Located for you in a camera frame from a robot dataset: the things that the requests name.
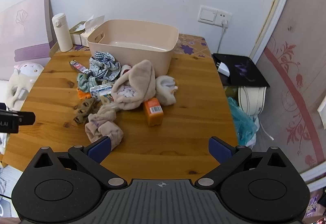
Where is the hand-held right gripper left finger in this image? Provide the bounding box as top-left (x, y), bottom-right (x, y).
top-left (32, 136), bottom-right (128, 188)

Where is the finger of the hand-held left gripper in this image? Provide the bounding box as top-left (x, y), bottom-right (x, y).
top-left (10, 111), bottom-right (35, 125)

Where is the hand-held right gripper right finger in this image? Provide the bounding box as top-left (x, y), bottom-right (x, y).
top-left (195, 137), bottom-right (292, 188)

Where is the orange cloth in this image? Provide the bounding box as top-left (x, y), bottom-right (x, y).
top-left (77, 89), bottom-right (91, 100)

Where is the orange sock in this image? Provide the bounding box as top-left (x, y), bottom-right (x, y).
top-left (143, 98), bottom-right (164, 127)

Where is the green striped cloth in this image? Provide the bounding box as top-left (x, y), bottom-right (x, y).
top-left (77, 73), bottom-right (99, 93)

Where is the large beige fluffy sock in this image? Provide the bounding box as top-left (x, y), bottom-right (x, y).
top-left (111, 59), bottom-right (156, 110)

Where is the red white plush hair clip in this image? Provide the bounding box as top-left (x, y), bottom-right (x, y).
top-left (119, 64), bottom-right (133, 80)

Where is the blue checked cloth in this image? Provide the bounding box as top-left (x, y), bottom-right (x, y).
top-left (89, 51), bottom-right (121, 81)

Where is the beige plastic storage bin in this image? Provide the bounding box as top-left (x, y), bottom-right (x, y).
top-left (87, 20), bottom-right (179, 76)

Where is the wooden desktop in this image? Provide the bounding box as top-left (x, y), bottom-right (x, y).
top-left (4, 34), bottom-right (240, 182)

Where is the beige sock purple print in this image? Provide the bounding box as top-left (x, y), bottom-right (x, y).
top-left (85, 105), bottom-right (124, 150)

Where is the teal plastic bag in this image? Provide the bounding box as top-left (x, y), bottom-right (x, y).
top-left (227, 96), bottom-right (258, 149)

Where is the white plush toy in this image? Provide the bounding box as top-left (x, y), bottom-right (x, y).
top-left (6, 62), bottom-right (44, 110)

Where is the brown hair claw clip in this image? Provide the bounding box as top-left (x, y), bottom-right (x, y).
top-left (73, 97), bottom-right (99, 124)

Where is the small blue white box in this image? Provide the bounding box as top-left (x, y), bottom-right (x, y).
top-left (89, 84), bottom-right (113, 99)

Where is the white striped round stool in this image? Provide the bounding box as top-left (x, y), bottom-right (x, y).
top-left (238, 86), bottom-right (267, 116)

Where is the pink purple patterned sock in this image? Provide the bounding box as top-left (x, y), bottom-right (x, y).
top-left (69, 60), bottom-right (94, 76)

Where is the white fluffy sock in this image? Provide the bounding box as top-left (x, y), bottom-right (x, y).
top-left (155, 75), bottom-right (178, 106)

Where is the small white device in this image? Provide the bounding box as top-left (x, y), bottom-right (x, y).
top-left (216, 61), bottom-right (231, 77)

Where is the white thermos bottle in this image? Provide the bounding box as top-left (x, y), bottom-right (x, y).
top-left (52, 13), bottom-right (73, 52)

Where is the white tissue pack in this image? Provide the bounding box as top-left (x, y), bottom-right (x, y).
top-left (80, 15), bottom-right (105, 47)

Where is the white plug cable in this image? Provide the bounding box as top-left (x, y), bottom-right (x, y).
top-left (216, 19), bottom-right (229, 55)

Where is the white wall switch socket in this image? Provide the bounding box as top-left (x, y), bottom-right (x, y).
top-left (198, 5), bottom-right (233, 27)

